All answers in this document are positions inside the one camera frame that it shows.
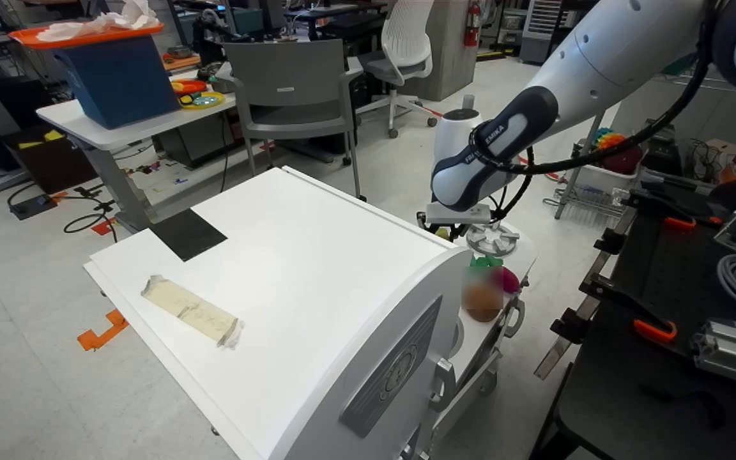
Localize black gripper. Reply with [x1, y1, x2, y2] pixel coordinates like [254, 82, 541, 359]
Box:
[422, 202, 495, 236]

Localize grey spoked stove burner plate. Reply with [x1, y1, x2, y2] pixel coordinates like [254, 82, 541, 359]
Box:
[464, 220, 522, 259]

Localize green plush toy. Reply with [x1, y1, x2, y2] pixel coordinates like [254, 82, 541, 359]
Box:
[467, 253, 506, 282]

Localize pink plush toy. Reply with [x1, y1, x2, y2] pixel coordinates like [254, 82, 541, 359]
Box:
[487, 264, 523, 298]

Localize white toy kitchen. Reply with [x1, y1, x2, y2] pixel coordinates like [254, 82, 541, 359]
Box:
[81, 165, 533, 460]

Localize colourful toy pile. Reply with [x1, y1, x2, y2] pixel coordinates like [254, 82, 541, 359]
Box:
[593, 126, 649, 178]

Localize white paper towel roll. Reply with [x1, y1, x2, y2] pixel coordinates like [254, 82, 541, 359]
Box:
[428, 109, 483, 170]

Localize grey metal strip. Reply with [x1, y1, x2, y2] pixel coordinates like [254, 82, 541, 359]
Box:
[532, 291, 598, 383]

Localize white office chair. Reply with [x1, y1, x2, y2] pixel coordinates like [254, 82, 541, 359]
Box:
[353, 0, 442, 142]

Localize red fire extinguisher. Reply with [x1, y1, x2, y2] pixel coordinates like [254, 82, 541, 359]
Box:
[460, 0, 483, 51]

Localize grey chair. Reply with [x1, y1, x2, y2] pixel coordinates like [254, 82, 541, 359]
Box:
[220, 36, 367, 206]

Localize orange and black bar clamp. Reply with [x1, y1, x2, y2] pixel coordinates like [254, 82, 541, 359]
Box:
[576, 273, 681, 349]
[591, 210, 699, 259]

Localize black perforated work table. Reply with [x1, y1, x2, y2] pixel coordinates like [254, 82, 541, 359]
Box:
[527, 198, 736, 460]

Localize black square panel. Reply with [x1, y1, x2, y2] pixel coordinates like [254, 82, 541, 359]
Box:
[146, 207, 230, 264]

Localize white side table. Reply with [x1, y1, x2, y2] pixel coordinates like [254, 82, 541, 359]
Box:
[33, 89, 243, 233]

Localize blue plastic bin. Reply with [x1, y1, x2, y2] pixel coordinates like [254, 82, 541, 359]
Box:
[50, 33, 179, 130]

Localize orange floor tape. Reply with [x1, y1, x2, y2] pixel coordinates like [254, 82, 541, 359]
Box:
[74, 307, 131, 356]

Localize white crumpled plastic sheet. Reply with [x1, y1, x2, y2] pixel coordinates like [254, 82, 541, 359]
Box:
[35, 0, 162, 45]

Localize orange bin lid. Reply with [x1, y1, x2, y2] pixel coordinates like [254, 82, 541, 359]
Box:
[8, 18, 165, 54]

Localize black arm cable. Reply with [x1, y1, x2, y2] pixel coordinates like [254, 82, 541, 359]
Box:
[467, 0, 726, 224]

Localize black floor cables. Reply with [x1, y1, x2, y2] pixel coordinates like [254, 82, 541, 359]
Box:
[1, 181, 119, 243]

